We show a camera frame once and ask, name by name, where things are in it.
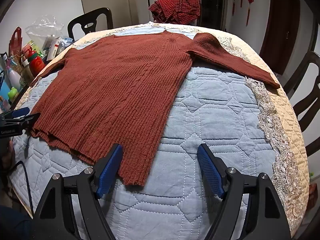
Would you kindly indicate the green snack packet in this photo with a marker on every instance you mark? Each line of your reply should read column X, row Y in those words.
column 33, row 47

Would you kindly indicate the blue white plastic packet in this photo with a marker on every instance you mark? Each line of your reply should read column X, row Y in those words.
column 66, row 42

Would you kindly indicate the person's left hand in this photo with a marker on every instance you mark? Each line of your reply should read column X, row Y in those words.
column 9, row 156

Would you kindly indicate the red bottle with green lid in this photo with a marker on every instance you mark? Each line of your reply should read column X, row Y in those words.
column 37, row 65

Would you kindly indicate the green bottle cap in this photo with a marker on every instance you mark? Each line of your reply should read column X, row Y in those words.
column 13, row 93

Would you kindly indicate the dark brown door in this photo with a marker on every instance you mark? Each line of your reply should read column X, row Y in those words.
column 280, row 30

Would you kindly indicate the blue bag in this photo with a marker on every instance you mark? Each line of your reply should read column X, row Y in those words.
column 3, row 90

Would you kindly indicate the white spray bottle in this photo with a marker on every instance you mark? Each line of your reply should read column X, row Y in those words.
column 13, row 77

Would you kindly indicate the red gift bag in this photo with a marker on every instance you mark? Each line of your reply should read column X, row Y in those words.
column 15, row 40

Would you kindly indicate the clear glass jar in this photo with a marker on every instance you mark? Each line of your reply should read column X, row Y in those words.
column 26, row 75

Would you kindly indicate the red checked cloth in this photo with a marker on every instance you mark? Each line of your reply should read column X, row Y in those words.
column 175, row 8

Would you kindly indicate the dark doorway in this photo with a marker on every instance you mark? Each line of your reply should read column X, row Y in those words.
column 213, row 2

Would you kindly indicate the blue beige quilted table cover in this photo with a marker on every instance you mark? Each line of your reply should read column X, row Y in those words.
column 212, row 120

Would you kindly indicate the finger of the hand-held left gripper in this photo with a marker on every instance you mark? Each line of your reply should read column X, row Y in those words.
column 25, row 120
column 21, row 111

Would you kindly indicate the black chair with oval cutout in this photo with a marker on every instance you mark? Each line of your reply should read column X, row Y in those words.
column 100, row 13

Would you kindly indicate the brown ribbed knit sweater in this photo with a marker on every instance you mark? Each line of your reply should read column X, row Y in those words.
column 112, row 85

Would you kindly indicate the person's blue clothing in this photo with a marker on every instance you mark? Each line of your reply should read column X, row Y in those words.
column 12, row 225

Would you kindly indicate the clear plastic bag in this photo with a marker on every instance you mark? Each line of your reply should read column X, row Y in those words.
column 42, row 27

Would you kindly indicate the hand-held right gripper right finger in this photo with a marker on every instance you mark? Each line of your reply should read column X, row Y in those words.
column 208, row 170

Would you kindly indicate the dark wooden slatted chair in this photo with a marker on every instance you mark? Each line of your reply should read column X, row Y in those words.
column 302, row 80

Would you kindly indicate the white medicine box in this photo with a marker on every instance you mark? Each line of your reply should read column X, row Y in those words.
column 53, row 48

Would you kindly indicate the woven basket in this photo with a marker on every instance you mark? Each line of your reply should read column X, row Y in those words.
column 17, row 65

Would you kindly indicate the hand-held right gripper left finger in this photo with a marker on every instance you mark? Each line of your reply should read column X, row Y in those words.
column 110, row 172

